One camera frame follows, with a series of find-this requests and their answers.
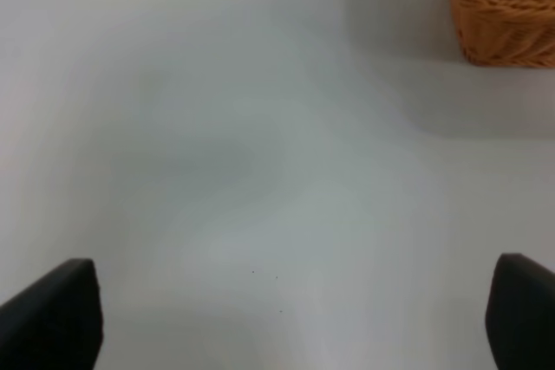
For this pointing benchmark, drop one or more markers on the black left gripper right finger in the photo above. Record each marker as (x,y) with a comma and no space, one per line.
(519,316)

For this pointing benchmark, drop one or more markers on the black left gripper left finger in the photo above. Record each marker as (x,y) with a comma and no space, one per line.
(55,323)

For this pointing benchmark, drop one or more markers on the orange wicker basket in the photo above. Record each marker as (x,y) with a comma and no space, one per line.
(505,33)

